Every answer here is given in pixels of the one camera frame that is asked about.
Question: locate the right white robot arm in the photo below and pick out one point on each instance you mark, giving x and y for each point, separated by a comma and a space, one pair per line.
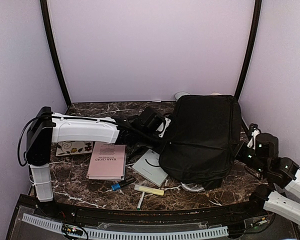
281, 193

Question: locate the left black frame post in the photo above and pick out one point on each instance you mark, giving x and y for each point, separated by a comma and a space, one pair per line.
53, 51

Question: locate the white cable duct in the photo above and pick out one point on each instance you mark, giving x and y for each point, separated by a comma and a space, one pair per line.
73, 232

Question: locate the floral placemat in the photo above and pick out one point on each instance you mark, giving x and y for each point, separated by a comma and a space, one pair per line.
69, 148

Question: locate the right black frame post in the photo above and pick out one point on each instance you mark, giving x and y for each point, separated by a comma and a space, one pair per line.
249, 49

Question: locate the cream mug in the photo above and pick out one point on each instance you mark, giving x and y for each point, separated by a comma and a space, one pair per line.
216, 94

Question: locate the blue black marker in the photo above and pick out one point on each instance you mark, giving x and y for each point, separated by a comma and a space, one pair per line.
122, 184

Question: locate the yellow highlighter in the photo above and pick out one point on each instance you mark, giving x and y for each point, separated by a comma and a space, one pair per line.
149, 190

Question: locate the small white bowl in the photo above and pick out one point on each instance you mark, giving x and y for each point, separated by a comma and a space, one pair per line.
178, 95

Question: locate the grey notebook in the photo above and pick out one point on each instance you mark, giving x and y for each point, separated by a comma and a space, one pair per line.
148, 167

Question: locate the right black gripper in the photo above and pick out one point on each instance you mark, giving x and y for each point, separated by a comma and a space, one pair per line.
240, 156

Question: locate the black student bag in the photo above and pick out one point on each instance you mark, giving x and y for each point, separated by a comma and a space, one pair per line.
201, 139

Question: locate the black frame post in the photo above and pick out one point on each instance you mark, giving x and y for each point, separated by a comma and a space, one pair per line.
249, 49
53, 51

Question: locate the white pen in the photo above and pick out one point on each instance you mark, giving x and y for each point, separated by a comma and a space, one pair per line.
140, 201

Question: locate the black front table rail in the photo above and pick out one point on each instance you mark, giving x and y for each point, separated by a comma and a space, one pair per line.
229, 214

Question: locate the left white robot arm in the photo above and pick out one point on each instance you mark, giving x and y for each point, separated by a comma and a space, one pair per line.
51, 127

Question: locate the pink book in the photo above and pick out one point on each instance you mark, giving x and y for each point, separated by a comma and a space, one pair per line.
107, 162

